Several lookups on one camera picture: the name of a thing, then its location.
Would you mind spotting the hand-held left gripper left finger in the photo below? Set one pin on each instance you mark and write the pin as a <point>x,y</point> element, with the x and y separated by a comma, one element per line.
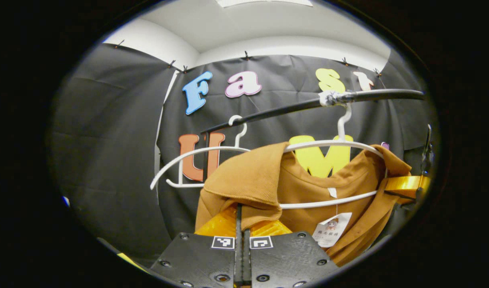
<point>200,260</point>

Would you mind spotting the black metal clothes rack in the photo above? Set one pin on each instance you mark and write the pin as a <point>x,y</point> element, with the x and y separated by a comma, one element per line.
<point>380,95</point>

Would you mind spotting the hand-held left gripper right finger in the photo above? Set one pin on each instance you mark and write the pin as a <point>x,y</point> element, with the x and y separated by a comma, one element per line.
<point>288,260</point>

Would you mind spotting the brown button shirt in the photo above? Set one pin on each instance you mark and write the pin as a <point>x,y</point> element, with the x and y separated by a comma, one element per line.
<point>308,188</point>

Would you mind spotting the ceiling light panel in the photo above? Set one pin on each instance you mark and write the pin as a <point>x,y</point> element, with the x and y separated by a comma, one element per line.
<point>264,2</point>

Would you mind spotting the white plastic clothes hanger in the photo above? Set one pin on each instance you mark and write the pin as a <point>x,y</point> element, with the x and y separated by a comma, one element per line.
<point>328,142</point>
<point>196,152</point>

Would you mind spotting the black backdrop cloth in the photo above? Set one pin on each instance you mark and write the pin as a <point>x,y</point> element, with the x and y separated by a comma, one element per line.
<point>108,160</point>

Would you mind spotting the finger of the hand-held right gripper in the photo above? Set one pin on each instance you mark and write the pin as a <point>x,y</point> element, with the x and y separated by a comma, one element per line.
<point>406,184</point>

